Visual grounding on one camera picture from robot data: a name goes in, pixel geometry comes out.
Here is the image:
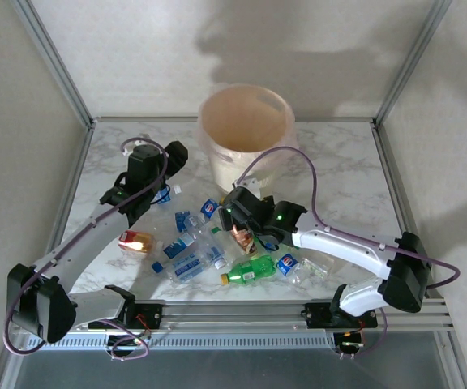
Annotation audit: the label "clear bottle blue cap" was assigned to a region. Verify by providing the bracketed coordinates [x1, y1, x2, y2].
[151, 182, 182, 208]

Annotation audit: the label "clear bottle white cap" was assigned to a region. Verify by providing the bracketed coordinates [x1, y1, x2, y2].
[184, 214, 227, 271]

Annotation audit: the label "red label tea bottle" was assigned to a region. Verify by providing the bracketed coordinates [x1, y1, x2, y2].
[118, 229, 165, 255]

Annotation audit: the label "blue label clear bottle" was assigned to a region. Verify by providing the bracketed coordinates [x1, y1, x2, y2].
[161, 230, 208, 261]

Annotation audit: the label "white ribbed plastic bin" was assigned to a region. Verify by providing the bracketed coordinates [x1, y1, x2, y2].
[198, 83, 298, 195]

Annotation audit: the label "clear bottle green label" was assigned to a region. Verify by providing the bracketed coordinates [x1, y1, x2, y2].
[208, 218, 238, 260]

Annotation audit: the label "brown label bottle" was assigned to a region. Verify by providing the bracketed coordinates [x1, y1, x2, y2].
[229, 226, 259, 257]

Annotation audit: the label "wide aluminium base beam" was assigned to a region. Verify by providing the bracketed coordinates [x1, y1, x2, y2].
[66, 299, 456, 334]

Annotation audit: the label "grey metal panel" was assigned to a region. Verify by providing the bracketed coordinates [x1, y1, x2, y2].
[12, 330, 449, 389]

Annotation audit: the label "aluminium frame rail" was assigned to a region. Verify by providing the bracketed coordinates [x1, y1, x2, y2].
[42, 123, 96, 264]
[371, 123, 453, 303]

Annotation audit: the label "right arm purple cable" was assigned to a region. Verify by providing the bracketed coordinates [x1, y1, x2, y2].
[233, 145, 461, 360]

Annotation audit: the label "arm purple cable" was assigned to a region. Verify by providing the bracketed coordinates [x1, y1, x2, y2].
[4, 137, 169, 361]
[233, 145, 461, 360]

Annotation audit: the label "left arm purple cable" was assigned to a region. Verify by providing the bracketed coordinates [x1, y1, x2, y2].
[4, 137, 169, 361]

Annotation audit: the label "aluminium frame post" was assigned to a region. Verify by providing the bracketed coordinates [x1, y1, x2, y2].
[10, 0, 96, 129]
[373, 0, 453, 129]

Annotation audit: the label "slotted grey cable duct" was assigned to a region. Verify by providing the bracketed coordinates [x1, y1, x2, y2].
[22, 331, 338, 352]

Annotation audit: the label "thin red black wires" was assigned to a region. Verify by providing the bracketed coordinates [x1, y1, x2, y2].
[338, 319, 367, 348]
[135, 312, 153, 340]

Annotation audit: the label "aluminium frame leg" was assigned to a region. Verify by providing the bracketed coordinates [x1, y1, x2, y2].
[435, 330, 467, 389]
[0, 348, 30, 389]

